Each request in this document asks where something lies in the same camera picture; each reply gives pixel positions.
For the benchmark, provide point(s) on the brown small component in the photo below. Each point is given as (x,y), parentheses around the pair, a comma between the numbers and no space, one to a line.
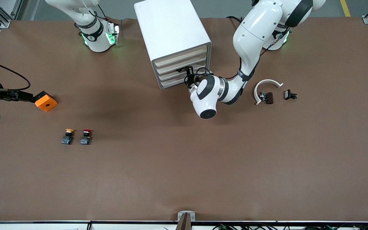
(269,98)

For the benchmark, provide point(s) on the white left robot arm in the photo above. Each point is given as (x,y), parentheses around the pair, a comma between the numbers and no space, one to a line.
(254,32)

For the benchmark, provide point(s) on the yellow push button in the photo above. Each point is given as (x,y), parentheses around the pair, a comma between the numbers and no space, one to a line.
(67,139)

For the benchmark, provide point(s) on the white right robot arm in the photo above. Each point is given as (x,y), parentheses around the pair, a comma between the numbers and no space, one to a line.
(97,38)

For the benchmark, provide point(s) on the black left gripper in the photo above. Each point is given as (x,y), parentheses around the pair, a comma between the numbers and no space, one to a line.
(190,82)

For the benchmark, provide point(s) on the white curved plastic part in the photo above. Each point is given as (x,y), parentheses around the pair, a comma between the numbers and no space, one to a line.
(256,92)

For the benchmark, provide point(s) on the white table edge rail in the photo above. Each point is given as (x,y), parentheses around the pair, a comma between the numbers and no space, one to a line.
(27,226)

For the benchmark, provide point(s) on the orange black button box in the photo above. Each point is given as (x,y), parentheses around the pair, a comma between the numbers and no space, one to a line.
(46,103)

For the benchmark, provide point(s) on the grey metal post bracket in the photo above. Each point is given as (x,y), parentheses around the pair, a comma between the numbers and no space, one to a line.
(180,216)

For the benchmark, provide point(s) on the red push button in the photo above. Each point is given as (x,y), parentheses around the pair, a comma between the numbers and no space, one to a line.
(85,140)

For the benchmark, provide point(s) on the black small clip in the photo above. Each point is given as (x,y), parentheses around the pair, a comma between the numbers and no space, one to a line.
(287,94)

